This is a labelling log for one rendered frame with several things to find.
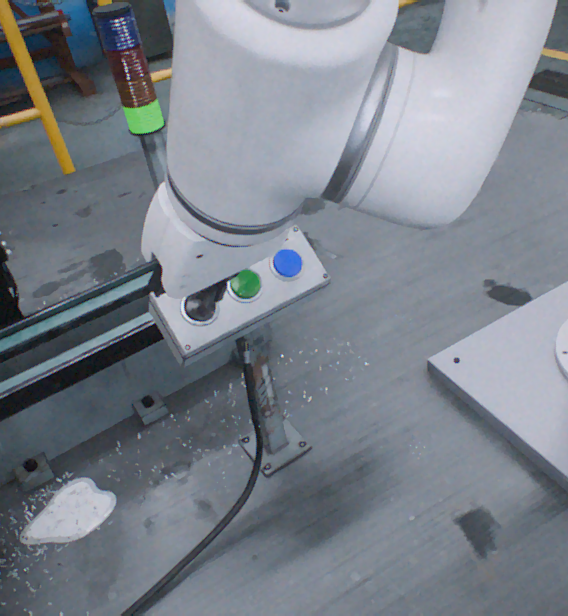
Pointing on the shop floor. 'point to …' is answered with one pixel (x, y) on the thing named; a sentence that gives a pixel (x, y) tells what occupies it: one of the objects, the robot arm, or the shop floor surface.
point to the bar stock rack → (59, 29)
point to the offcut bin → (150, 22)
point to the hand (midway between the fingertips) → (207, 281)
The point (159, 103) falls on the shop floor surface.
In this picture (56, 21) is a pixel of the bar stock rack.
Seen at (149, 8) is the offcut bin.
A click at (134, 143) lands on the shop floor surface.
